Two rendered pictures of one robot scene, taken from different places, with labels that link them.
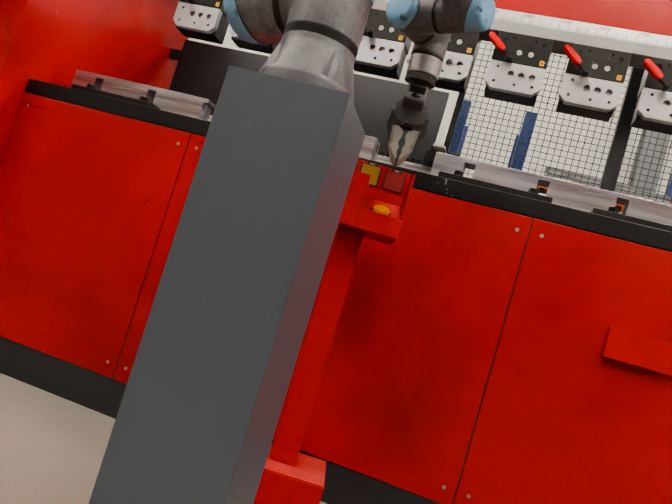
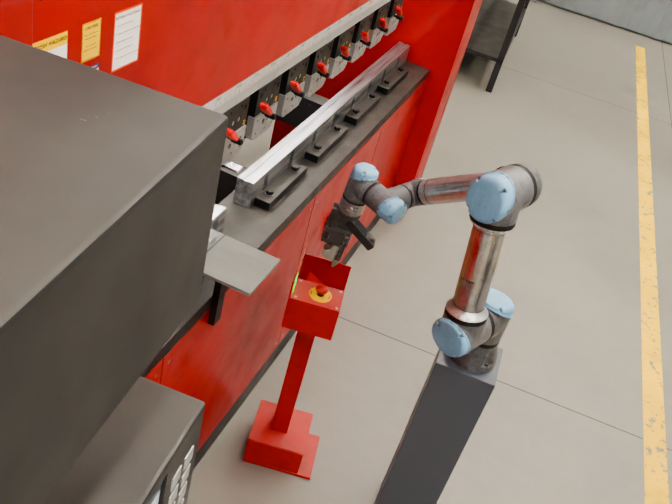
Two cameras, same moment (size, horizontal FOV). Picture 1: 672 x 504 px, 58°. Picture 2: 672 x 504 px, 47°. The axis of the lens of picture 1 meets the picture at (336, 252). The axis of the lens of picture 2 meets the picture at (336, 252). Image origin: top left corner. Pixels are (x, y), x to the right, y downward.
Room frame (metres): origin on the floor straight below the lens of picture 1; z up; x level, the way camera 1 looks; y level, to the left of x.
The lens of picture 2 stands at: (1.43, 1.88, 2.24)
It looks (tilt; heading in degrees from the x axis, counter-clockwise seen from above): 35 degrees down; 268
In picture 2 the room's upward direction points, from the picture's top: 16 degrees clockwise
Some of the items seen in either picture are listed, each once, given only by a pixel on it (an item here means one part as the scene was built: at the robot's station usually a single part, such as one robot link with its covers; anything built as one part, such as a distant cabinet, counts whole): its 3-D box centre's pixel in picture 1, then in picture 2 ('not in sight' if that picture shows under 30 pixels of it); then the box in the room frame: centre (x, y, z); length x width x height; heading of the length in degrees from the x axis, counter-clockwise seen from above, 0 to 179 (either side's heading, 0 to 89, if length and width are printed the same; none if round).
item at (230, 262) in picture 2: not in sight; (221, 257); (1.67, 0.25, 1.00); 0.26 x 0.18 x 0.01; 165
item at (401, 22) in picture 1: (418, 16); (388, 202); (1.27, -0.02, 1.13); 0.11 x 0.11 x 0.08; 52
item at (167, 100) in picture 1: (140, 100); not in sight; (1.95, 0.75, 0.92); 0.50 x 0.06 x 0.10; 75
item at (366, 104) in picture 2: not in sight; (363, 108); (1.40, -1.13, 0.89); 0.30 x 0.05 x 0.03; 75
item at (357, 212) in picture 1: (363, 193); (317, 292); (1.39, -0.02, 0.75); 0.20 x 0.16 x 0.18; 88
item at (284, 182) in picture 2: (493, 191); (281, 185); (1.60, -0.35, 0.89); 0.30 x 0.05 x 0.03; 75
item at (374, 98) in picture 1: (293, 117); not in sight; (2.36, 0.31, 1.12); 1.13 x 0.02 x 0.44; 75
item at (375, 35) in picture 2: not in sight; (370, 21); (1.46, -1.11, 1.26); 0.15 x 0.09 x 0.17; 75
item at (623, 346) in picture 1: (640, 351); not in sight; (1.39, -0.73, 0.58); 0.15 x 0.02 x 0.07; 75
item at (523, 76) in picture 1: (517, 68); (283, 82); (1.66, -0.34, 1.26); 0.15 x 0.09 x 0.17; 75
